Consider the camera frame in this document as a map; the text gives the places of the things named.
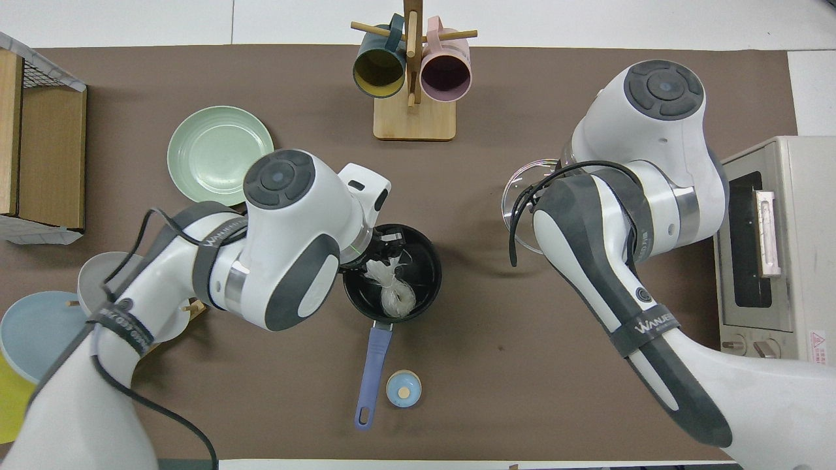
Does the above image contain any beige toaster oven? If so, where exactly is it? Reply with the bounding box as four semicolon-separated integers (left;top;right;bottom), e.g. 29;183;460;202
712;135;836;364

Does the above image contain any pale green plate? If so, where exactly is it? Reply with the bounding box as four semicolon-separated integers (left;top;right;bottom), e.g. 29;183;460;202
167;106;275;206

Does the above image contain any brown table mat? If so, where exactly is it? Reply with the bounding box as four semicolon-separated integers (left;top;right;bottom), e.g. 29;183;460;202
0;44;801;461

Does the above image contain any white vermicelli bundle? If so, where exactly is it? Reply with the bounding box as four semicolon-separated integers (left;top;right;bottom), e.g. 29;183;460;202
364;257;417;319

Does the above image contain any wooden plate rack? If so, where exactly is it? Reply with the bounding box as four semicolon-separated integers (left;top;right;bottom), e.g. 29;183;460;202
65;297;207;358

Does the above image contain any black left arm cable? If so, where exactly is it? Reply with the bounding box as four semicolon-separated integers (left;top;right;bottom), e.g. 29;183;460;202
90;208;220;470

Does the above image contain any light blue plate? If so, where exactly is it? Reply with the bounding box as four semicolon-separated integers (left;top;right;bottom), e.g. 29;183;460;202
0;290;90;384

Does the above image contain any yellow plate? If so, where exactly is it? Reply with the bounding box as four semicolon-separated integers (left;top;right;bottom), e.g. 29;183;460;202
0;352;37;445

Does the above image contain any grey plate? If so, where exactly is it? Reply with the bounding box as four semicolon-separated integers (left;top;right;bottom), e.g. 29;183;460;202
77;251;191;345

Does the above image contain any wooden mug tree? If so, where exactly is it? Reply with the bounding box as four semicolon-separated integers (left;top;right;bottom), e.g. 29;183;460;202
351;0;478;142

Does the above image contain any dark teal mug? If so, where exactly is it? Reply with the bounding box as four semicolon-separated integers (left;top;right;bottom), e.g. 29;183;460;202
353;14;407;99

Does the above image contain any pink mug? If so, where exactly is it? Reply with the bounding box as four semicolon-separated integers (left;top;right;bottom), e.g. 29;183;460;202
420;16;472;103

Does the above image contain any black pot with blue handle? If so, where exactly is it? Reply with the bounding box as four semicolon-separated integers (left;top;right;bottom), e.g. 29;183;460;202
343;224;443;431

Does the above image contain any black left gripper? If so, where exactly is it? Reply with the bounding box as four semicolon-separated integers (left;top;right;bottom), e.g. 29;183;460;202
364;225;410;264

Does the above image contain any small blue cap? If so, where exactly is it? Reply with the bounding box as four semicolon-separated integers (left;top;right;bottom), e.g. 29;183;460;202
386;369;423;409

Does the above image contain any glass lid with blue knob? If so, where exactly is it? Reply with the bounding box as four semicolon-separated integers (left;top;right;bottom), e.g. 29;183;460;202
502;157;577;255

